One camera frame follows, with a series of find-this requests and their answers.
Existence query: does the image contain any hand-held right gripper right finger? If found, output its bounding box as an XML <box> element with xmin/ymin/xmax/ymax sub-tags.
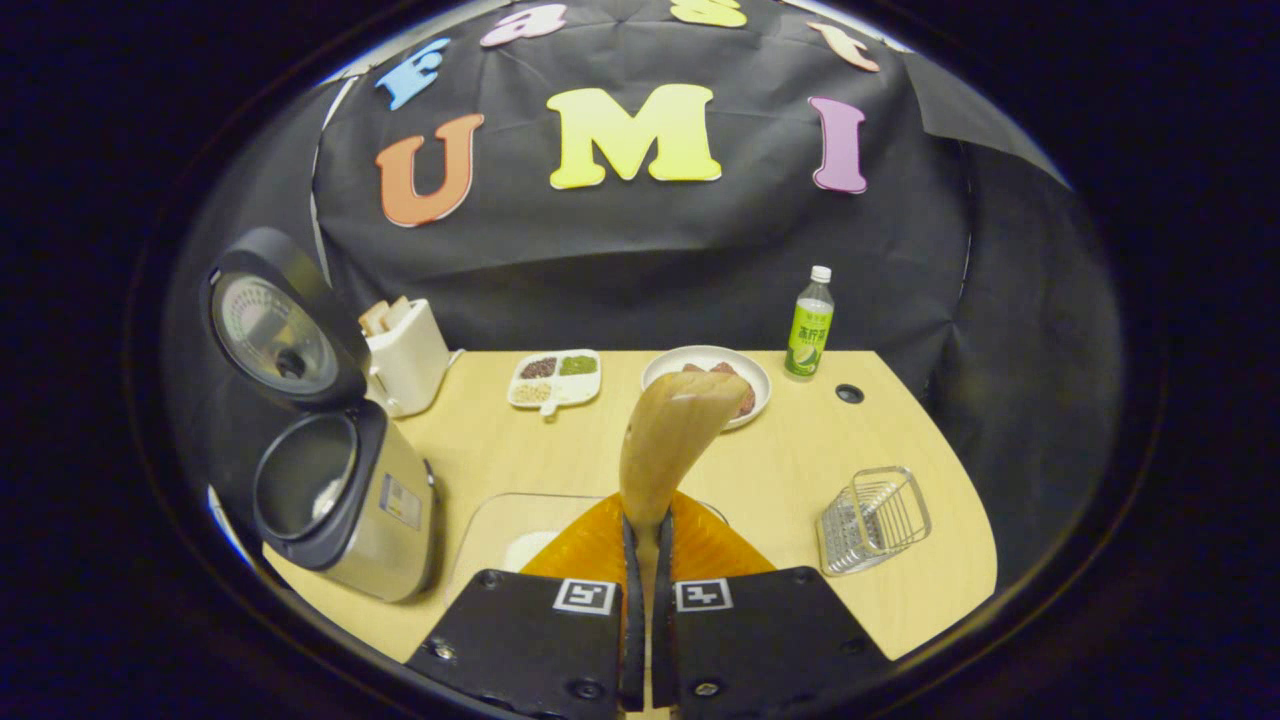
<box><xmin>650</xmin><ymin>490</ymin><xmax>893</xmax><ymax>713</ymax></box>

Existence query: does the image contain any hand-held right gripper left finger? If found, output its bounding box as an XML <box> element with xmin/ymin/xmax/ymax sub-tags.
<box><xmin>405</xmin><ymin>490</ymin><xmax>646</xmax><ymax>716</ymax></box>

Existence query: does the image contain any wooden spoon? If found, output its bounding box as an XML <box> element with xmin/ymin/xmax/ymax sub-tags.
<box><xmin>618</xmin><ymin>372</ymin><xmax>751</xmax><ymax>601</ymax></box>

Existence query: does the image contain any metal wire chopstick holder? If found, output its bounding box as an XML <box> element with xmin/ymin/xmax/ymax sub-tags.
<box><xmin>816</xmin><ymin>466</ymin><xmax>933</xmax><ymax>578</ymax></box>

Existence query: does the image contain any dark grey rice cooker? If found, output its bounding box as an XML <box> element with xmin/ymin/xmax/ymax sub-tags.
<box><xmin>198</xmin><ymin>227</ymin><xmax>441</xmax><ymax>604</ymax></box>

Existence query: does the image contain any white divided grain plate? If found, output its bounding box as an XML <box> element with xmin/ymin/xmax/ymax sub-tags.
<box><xmin>506</xmin><ymin>348</ymin><xmax>604</xmax><ymax>418</ymax></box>

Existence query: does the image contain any white round plate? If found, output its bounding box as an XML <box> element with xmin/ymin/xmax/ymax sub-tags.
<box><xmin>641</xmin><ymin>345</ymin><xmax>773</xmax><ymax>431</ymax></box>

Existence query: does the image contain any green drink bottle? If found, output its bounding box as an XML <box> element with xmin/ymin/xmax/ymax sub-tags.
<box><xmin>784</xmin><ymin>265</ymin><xmax>836</xmax><ymax>381</ymax></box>

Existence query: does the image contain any white toaster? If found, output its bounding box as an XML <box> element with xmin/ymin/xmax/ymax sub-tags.
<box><xmin>358</xmin><ymin>295</ymin><xmax>463</xmax><ymax>419</ymax></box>

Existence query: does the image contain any black backdrop cloth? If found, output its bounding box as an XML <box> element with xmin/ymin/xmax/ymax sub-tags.
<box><xmin>165</xmin><ymin>0</ymin><xmax>1126</xmax><ymax>561</ymax></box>

